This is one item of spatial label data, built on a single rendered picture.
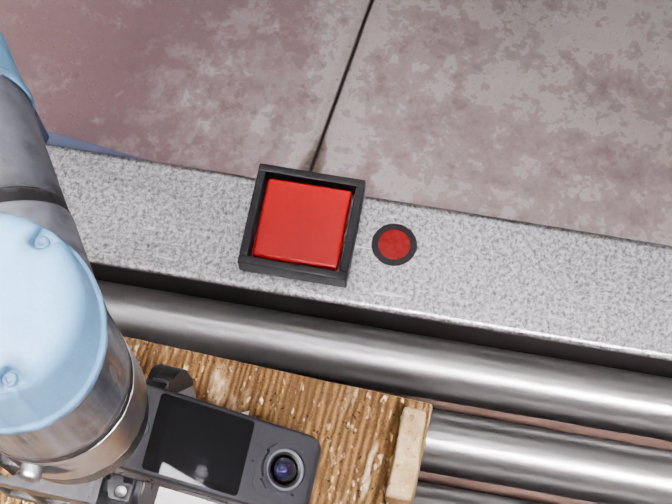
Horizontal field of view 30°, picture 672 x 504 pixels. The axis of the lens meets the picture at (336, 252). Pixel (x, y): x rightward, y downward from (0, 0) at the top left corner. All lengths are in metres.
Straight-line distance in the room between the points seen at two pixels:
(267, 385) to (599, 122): 1.24
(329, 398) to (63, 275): 0.38
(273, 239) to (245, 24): 1.20
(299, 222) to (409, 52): 1.16
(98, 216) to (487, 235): 0.27
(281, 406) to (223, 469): 0.17
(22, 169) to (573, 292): 0.46
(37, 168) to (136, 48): 1.51
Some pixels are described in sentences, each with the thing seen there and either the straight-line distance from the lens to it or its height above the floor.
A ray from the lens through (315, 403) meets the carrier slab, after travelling 0.82.
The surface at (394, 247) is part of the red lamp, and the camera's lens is 0.88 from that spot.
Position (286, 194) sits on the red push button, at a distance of 0.88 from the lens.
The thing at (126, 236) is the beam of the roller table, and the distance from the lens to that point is 0.89.
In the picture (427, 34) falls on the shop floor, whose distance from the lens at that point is 2.03.
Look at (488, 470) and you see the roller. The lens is 0.84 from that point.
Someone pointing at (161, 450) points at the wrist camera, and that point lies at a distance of 0.64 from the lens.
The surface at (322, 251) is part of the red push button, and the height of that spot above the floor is 0.93.
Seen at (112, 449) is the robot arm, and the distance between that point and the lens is 0.59.
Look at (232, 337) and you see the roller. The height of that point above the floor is 0.92.
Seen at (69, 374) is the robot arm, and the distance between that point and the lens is 0.48.
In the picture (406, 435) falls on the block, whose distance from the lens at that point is 0.79.
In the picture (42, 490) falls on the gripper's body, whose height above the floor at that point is 1.08.
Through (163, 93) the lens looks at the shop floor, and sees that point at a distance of 1.99.
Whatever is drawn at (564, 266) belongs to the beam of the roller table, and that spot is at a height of 0.91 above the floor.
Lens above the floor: 1.73
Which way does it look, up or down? 68 degrees down
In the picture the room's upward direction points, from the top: 2 degrees counter-clockwise
